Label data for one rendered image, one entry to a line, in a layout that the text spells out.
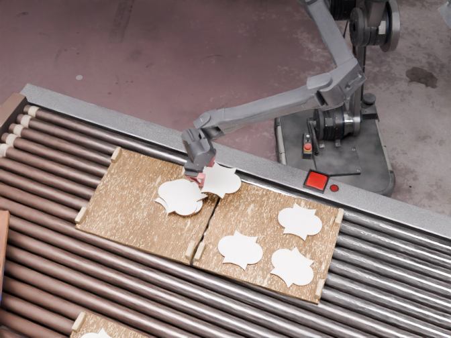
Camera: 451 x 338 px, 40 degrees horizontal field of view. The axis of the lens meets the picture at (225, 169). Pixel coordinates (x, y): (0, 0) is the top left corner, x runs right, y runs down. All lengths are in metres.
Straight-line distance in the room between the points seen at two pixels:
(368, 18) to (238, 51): 1.71
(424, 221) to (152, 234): 0.91
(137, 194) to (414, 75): 2.23
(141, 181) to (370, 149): 1.39
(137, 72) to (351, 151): 1.45
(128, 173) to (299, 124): 1.27
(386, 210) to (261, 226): 0.43
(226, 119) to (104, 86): 2.05
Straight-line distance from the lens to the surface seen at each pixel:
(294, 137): 3.15
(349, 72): 1.70
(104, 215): 2.10
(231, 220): 2.04
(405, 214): 2.15
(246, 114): 1.78
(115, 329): 1.91
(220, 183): 1.98
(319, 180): 2.16
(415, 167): 3.45
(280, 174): 2.18
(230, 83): 3.71
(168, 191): 2.08
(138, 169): 2.19
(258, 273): 1.95
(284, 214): 2.05
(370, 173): 3.07
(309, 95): 1.71
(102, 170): 2.23
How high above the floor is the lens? 2.69
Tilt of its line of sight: 54 degrees down
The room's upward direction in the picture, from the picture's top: 2 degrees counter-clockwise
